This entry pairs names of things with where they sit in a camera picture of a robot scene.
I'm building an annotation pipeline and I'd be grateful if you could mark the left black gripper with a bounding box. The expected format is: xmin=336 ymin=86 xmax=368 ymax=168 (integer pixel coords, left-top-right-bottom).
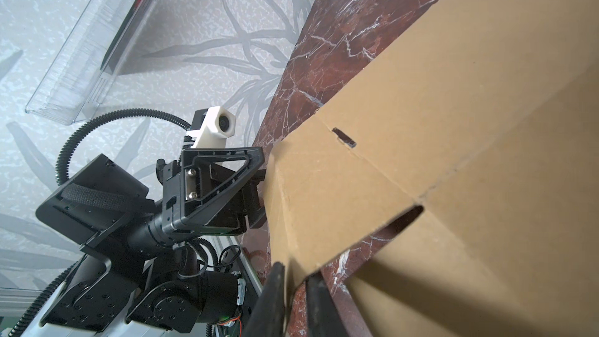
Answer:
xmin=156 ymin=147 xmax=266 ymax=237

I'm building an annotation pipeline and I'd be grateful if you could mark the brown cardboard box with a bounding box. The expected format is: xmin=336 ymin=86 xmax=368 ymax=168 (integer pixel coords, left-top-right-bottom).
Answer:
xmin=264 ymin=0 xmax=598 ymax=336

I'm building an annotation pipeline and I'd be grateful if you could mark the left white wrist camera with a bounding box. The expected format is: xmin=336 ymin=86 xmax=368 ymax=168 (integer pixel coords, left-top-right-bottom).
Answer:
xmin=187 ymin=106 xmax=236 ymax=149

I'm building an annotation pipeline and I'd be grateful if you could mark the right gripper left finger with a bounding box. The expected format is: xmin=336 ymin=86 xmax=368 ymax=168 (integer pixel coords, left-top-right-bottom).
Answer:
xmin=242 ymin=262 xmax=286 ymax=337

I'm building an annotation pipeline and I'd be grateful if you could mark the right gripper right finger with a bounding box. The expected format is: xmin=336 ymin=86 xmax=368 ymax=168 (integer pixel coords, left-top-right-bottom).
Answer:
xmin=306 ymin=271 xmax=349 ymax=337

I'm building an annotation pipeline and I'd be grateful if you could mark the clear plastic wall bin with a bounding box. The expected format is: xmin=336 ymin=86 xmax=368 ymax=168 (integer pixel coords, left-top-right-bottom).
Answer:
xmin=25 ymin=0 xmax=157 ymax=126

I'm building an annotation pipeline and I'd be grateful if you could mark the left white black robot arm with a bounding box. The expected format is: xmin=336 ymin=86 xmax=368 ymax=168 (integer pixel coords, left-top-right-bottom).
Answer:
xmin=5 ymin=106 xmax=265 ymax=336

